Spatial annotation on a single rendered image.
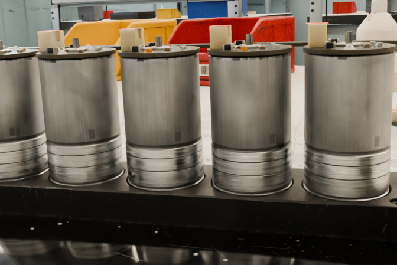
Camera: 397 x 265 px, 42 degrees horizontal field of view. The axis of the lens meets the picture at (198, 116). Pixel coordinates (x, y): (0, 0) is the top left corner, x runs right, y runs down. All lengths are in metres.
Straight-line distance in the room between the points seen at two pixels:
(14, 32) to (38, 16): 0.38
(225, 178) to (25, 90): 0.07
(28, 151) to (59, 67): 0.03
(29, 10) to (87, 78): 5.87
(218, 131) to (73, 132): 0.05
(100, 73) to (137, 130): 0.02
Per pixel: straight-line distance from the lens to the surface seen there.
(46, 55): 0.16
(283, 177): 0.15
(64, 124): 0.16
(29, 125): 0.18
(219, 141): 0.15
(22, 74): 0.18
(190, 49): 0.15
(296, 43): 0.17
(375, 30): 0.43
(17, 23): 5.92
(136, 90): 0.15
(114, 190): 0.16
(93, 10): 3.45
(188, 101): 0.15
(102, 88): 0.16
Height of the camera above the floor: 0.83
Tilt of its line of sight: 12 degrees down
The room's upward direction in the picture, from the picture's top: 2 degrees counter-clockwise
